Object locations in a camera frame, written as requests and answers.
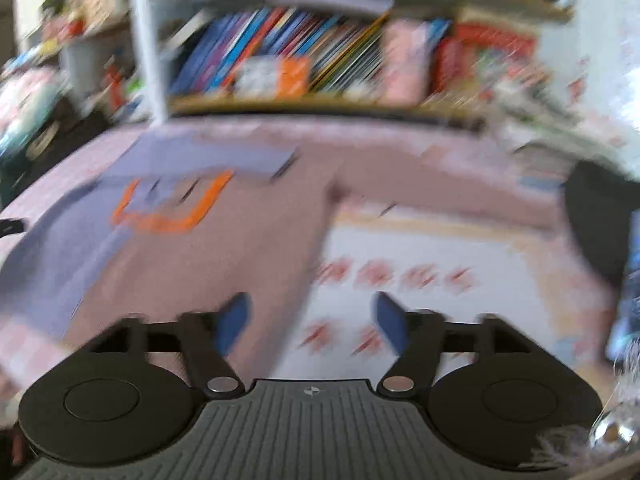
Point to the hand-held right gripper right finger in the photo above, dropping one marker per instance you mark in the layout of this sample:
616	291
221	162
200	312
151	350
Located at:
392	325

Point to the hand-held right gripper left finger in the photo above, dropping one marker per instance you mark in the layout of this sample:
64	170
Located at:
235	320

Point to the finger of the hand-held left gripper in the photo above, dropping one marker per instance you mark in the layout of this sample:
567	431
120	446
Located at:
10	226

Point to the pink checkered cartoon desk mat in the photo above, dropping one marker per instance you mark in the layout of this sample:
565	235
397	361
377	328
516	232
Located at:
425	310

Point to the black bag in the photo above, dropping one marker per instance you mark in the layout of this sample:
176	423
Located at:
50	160

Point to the pastel plush toy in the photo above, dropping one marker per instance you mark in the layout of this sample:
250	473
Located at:
25	105

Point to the white and wooden bookshelf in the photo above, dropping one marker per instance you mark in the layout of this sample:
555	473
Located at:
150	60

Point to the stack of books and papers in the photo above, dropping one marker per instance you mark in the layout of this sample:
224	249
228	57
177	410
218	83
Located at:
545	160

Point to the black rounded object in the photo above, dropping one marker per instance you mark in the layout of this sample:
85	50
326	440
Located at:
605	225

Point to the clear ball fluffy charm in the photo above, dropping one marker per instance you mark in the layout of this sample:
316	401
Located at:
612	432

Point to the orange and white box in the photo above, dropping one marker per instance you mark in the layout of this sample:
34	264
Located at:
280	77

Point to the pink printed cylindrical container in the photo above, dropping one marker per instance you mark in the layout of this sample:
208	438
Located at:
406	62

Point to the upright red book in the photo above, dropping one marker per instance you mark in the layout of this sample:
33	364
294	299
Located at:
449	67

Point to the row of colourful children's books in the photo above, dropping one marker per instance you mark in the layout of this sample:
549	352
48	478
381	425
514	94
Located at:
210	50

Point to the thick red book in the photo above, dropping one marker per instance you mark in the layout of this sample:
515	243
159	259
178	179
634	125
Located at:
495	40

